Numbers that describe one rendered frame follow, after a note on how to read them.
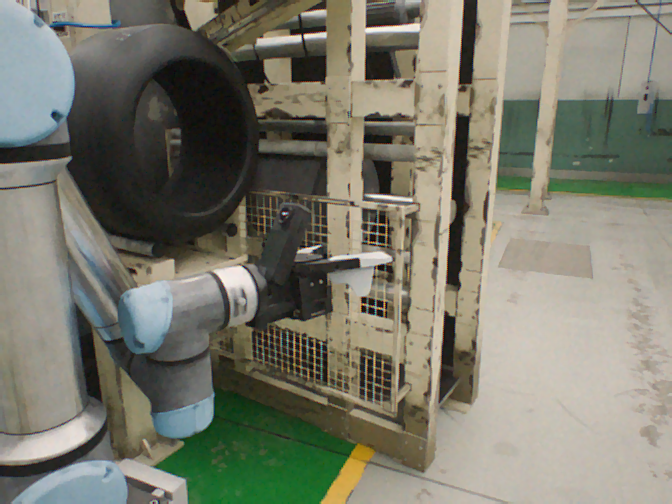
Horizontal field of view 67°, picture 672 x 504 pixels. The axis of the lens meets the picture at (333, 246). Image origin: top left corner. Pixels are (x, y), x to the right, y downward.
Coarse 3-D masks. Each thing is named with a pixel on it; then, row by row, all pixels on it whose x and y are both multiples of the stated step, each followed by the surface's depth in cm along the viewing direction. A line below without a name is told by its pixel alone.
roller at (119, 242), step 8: (112, 232) 148; (112, 240) 146; (120, 240) 144; (128, 240) 142; (136, 240) 141; (144, 240) 140; (152, 240) 139; (120, 248) 145; (128, 248) 142; (136, 248) 140; (144, 248) 138; (152, 248) 136; (160, 248) 138; (152, 256) 138; (160, 256) 138
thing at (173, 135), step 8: (168, 128) 192; (176, 128) 196; (168, 136) 193; (176, 136) 193; (168, 144) 194; (176, 144) 191; (168, 152) 194; (176, 152) 194; (168, 160) 195; (176, 160) 194
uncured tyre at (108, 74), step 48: (96, 48) 125; (144, 48) 124; (192, 48) 134; (96, 96) 118; (192, 96) 170; (240, 96) 151; (96, 144) 119; (192, 144) 175; (240, 144) 169; (96, 192) 125; (144, 192) 128; (192, 192) 174; (240, 192) 157
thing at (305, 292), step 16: (304, 256) 71; (320, 256) 70; (256, 272) 64; (304, 272) 68; (272, 288) 67; (288, 288) 69; (304, 288) 68; (320, 288) 70; (272, 304) 67; (288, 304) 68; (304, 304) 68; (320, 304) 71; (256, 320) 66; (272, 320) 69; (304, 320) 68
